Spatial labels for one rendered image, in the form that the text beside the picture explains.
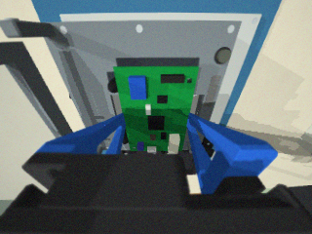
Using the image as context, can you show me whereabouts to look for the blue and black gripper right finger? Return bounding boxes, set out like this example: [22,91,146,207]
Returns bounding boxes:
[186,113,278,194]

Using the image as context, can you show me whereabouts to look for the green circuit board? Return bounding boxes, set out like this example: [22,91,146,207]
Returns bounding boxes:
[113,66,199,154]

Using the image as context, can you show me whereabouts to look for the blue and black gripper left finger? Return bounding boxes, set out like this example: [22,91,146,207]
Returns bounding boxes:
[35,113,126,154]

